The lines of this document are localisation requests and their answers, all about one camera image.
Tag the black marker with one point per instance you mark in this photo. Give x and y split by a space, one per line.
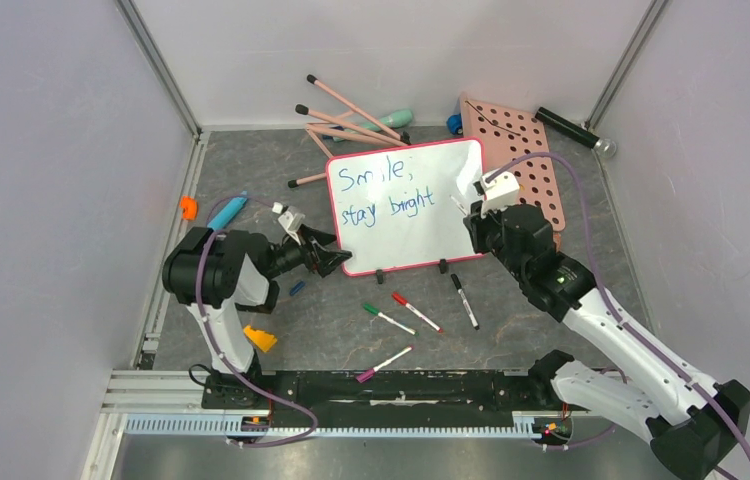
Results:
464 300

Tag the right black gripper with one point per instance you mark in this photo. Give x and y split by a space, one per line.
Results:
483 228

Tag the mint green tube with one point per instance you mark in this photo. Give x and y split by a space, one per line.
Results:
396 120

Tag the pink folding stand legs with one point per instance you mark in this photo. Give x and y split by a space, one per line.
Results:
343 126

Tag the blue toy car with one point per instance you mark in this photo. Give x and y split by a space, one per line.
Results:
455 125

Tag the yellow orange block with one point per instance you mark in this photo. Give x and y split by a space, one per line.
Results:
262 340

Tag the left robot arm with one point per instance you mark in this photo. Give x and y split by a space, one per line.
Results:
218 274

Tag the large blue marker toy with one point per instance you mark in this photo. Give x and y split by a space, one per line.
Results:
225 210

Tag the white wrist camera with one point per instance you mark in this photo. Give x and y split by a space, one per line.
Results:
290 219
498 191

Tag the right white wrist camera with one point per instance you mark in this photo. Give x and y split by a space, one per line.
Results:
498 191

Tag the pink framed whiteboard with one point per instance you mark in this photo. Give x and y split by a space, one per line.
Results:
392 209

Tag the green marker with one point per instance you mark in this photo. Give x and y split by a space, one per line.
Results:
379 314

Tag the purple marker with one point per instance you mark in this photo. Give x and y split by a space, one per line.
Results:
371 372

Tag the pink perforated board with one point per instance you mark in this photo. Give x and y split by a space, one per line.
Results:
507 133

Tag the red marker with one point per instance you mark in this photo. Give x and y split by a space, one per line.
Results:
405 303

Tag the orange clip left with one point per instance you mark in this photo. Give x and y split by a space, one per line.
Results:
189 208

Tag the blue marker cap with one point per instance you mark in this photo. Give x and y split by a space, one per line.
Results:
297 288

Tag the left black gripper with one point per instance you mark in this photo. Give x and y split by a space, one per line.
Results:
324 261

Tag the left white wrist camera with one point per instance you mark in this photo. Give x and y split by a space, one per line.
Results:
290 219

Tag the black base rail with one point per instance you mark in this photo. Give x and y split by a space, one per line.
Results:
392 399

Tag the black flashlight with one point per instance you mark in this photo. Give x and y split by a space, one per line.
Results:
603 147

